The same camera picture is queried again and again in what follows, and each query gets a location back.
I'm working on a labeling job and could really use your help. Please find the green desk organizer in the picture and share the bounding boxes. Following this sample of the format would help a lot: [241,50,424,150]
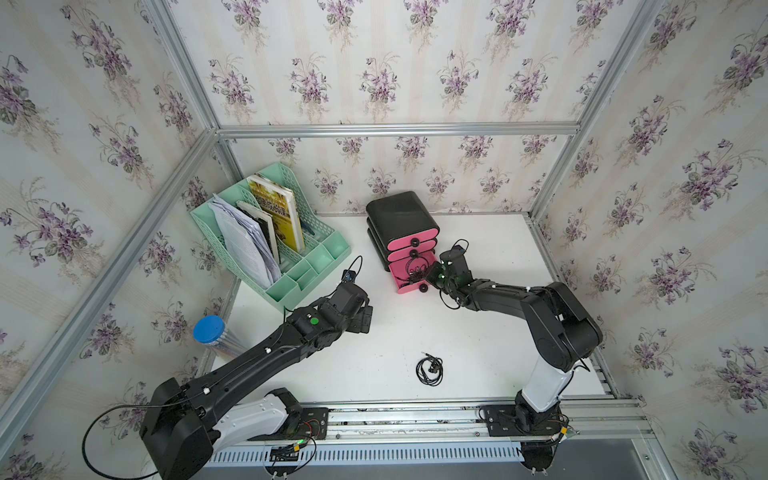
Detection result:
[190,163,351,310]

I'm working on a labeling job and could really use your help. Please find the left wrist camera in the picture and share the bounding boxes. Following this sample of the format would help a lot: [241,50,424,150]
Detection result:
[338,269,365,296]

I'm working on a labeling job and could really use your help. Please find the pink top drawer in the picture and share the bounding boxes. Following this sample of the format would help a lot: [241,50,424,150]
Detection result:
[387,228,440,251]

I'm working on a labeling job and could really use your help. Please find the aluminium front rail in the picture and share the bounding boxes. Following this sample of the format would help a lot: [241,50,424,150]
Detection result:
[204,398,674,479]

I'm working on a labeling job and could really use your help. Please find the blue lid container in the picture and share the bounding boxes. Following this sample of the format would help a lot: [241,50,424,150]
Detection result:
[193,315,247,360]

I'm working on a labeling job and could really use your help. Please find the white paper stack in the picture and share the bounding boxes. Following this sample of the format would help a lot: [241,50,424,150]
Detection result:
[209,195,282,290]

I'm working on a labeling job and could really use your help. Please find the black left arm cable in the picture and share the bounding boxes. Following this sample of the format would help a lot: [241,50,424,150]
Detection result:
[81,403,175,480]

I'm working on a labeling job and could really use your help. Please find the black earphones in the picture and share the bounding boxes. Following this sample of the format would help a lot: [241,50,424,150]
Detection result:
[404,257,430,284]
[415,352,444,387]

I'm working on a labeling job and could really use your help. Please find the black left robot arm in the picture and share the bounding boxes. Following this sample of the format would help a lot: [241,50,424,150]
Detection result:
[139,282,372,479]

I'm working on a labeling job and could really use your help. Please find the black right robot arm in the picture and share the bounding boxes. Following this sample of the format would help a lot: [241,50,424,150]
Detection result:
[426,262,604,416]

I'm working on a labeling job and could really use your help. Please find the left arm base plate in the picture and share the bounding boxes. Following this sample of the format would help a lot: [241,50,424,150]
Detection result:
[248,388,330,441]

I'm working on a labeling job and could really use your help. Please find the black white notebook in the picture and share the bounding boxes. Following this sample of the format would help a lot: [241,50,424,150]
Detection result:
[236,201,280,263]

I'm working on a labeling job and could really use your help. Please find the pink bottom drawer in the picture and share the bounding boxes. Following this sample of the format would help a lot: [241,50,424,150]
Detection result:
[389,250,436,294]

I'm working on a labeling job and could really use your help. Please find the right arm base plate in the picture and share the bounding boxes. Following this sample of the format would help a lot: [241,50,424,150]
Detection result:
[478,404,570,437]

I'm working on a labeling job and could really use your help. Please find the black drawer cabinet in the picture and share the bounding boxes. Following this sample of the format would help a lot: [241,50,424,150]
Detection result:
[366,191,440,272]

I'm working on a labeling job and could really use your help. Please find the yellow book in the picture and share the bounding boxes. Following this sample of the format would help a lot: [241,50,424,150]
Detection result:
[247,174,306,253]

